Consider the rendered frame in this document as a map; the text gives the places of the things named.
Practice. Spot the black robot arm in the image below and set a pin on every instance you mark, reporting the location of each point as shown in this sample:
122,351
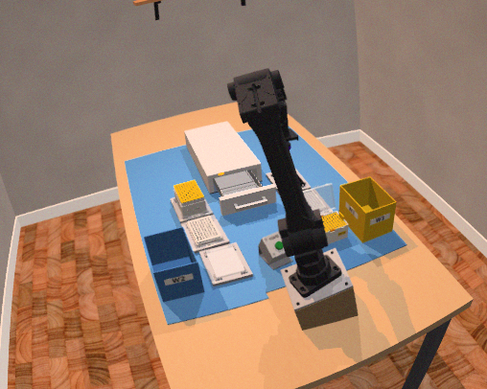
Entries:
303,231

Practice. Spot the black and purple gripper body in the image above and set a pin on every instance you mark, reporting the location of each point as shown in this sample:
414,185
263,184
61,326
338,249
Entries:
289,134

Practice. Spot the blue bench mat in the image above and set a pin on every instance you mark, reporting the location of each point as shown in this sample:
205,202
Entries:
151,180

